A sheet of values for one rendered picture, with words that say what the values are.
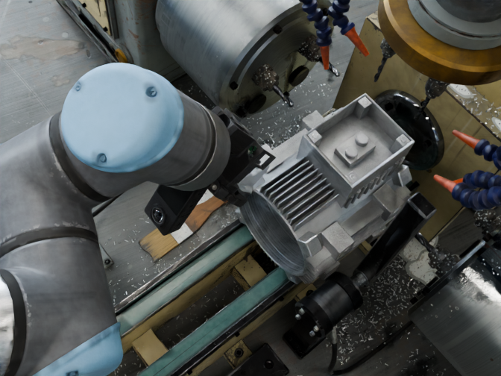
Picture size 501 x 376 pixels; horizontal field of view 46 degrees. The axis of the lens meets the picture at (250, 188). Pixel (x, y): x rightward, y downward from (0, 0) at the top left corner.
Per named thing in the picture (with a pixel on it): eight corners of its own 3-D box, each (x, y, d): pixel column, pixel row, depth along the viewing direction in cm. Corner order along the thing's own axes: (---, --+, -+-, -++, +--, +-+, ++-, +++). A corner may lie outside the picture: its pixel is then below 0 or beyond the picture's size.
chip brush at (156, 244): (225, 180, 115) (225, 179, 114) (241, 199, 114) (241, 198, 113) (137, 242, 108) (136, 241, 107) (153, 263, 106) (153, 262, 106)
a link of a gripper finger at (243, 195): (258, 201, 78) (235, 195, 70) (249, 210, 78) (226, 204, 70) (235, 176, 79) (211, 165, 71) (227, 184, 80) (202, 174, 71)
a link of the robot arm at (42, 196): (-46, 266, 50) (74, 205, 47) (-61, 151, 55) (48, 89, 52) (32, 281, 58) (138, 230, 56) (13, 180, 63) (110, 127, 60)
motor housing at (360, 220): (314, 150, 106) (338, 86, 89) (389, 229, 100) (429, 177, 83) (226, 211, 99) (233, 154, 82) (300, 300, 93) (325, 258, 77)
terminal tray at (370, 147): (351, 118, 91) (364, 90, 85) (400, 168, 88) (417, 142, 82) (292, 159, 87) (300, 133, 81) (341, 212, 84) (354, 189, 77)
